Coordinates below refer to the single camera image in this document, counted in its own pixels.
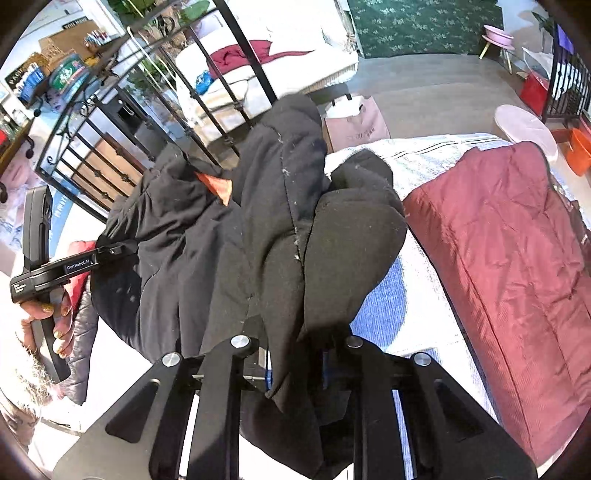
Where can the person's left forearm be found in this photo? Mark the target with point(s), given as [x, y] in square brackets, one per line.
[23, 392]

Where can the light blue striped bed sheet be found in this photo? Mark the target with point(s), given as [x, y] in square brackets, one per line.
[415, 286]

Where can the maroon cloth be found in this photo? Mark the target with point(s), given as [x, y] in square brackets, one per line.
[240, 55]

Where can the person's left hand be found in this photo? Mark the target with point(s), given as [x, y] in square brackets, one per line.
[46, 314]

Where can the small pink stool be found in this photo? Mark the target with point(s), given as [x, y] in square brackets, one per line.
[496, 34]

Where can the red bin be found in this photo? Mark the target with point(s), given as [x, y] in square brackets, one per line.
[533, 94]

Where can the grey quilted cloth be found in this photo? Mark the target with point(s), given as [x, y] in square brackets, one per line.
[81, 346]

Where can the white bed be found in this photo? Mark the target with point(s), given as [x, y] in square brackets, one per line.
[300, 64]

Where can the black iron bed frame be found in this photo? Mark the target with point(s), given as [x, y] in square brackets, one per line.
[247, 46]

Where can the white plastic bag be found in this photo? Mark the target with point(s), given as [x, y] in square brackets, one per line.
[538, 62]

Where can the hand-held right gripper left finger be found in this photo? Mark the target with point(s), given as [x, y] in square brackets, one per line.
[221, 392]

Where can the blue cloth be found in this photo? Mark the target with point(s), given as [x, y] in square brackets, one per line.
[203, 83]

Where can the wooden drawer cabinet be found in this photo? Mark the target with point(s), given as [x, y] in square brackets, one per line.
[106, 161]

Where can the black coat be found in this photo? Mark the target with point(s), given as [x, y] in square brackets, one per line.
[277, 207]

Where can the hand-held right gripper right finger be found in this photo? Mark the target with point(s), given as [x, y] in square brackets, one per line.
[374, 392]

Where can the green round tin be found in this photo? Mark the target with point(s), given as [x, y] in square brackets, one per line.
[69, 76]

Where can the pink shopping bag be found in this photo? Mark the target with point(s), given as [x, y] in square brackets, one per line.
[360, 127]

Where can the green plant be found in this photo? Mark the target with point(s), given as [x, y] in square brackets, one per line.
[184, 11]

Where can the green patterned rug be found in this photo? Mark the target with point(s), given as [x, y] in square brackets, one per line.
[415, 27]

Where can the orange basin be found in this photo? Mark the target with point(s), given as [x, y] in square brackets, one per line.
[579, 152]

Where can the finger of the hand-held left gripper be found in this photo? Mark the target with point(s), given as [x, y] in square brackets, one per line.
[117, 250]

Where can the maroon quilt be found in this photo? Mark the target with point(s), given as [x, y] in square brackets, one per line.
[508, 254]

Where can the black box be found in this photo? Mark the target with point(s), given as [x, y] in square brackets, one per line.
[129, 113]

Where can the black metal rack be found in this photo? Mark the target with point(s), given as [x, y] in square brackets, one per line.
[572, 99]

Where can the cardboard box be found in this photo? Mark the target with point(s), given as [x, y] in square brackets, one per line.
[60, 44]

